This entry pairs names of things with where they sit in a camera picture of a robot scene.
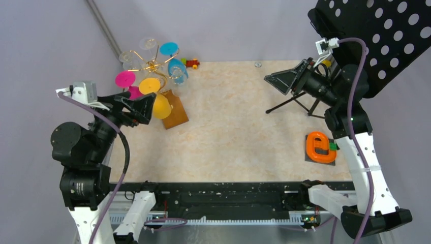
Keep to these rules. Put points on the yellow plastic wine glass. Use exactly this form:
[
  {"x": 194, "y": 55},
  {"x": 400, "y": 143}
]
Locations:
[{"x": 161, "y": 107}]

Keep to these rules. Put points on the clear wine glass left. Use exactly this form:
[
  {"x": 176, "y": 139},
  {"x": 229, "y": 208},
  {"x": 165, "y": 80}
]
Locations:
[{"x": 130, "y": 60}]

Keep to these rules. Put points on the colourful toy train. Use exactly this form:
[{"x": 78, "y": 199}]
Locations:
[{"x": 190, "y": 63}]

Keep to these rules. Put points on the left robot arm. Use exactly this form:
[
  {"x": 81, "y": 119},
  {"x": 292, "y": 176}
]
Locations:
[{"x": 84, "y": 183}]

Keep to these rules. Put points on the orange tape dispenser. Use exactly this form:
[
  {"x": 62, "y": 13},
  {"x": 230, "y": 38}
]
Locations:
[{"x": 320, "y": 147}]

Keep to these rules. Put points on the blue plastic wine glass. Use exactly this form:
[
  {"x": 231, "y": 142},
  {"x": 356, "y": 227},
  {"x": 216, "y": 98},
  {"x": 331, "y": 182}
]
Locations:
[{"x": 176, "y": 69}]

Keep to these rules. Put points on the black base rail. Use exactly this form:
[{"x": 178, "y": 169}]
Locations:
[{"x": 248, "y": 201}]

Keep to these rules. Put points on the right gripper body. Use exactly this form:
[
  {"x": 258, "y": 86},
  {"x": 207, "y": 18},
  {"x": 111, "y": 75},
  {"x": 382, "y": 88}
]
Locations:
[{"x": 310, "y": 81}]

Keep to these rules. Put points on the gold wire wine glass rack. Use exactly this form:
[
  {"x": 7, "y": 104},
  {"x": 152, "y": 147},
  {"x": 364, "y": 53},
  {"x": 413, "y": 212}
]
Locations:
[{"x": 154, "y": 69}]

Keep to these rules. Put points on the clear wine glass back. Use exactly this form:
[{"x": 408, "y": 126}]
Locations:
[{"x": 151, "y": 47}]

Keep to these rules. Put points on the green toy block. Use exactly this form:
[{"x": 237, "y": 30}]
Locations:
[{"x": 333, "y": 146}]

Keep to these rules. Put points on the wooden rack base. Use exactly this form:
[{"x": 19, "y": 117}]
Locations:
[{"x": 178, "y": 115}]

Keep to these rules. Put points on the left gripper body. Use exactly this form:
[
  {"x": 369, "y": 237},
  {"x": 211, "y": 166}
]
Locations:
[{"x": 115, "y": 114}]

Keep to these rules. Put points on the yellow clamp knob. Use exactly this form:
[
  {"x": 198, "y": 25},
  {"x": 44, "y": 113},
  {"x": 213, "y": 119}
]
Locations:
[{"x": 327, "y": 63}]

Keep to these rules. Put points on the black perforated music stand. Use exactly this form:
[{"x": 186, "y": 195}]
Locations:
[{"x": 395, "y": 33}]

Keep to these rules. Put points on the pink plastic wine glass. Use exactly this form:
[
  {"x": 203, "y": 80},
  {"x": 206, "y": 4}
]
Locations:
[{"x": 126, "y": 79}]

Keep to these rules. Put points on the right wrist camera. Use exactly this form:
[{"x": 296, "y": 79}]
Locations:
[{"x": 326, "y": 46}]

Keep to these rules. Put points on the clear wine glass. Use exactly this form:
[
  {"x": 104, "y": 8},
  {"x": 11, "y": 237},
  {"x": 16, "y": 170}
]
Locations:
[
  {"x": 151, "y": 47},
  {"x": 130, "y": 60}
]

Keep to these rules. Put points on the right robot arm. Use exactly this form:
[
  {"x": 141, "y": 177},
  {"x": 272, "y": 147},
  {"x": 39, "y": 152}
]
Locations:
[{"x": 375, "y": 210}]

